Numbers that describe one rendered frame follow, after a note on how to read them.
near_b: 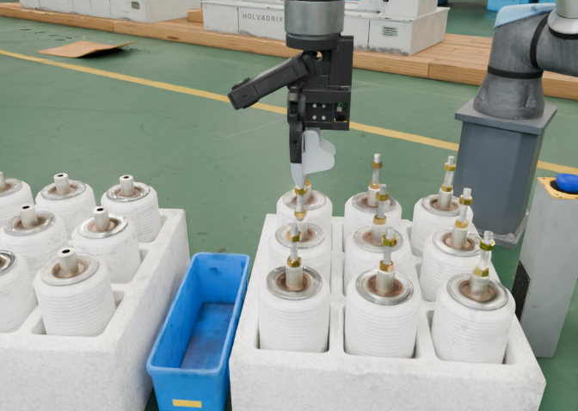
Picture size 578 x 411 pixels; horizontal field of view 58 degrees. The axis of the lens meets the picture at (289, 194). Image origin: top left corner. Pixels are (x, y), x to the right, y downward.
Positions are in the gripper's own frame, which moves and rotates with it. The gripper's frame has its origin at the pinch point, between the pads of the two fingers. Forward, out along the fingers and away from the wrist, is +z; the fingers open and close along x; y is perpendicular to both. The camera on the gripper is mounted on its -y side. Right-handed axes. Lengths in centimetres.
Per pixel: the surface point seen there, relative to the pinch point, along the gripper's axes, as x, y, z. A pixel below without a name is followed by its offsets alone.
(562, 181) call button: 7.6, 39.6, 2.1
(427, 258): -1.0, 19.8, 11.7
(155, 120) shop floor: 120, -68, 35
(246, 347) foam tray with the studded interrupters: -17.1, -4.7, 16.9
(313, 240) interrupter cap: -1.5, 2.8, 9.5
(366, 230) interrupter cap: 2.1, 10.7, 9.5
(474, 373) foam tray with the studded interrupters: -18.1, 24.0, 16.9
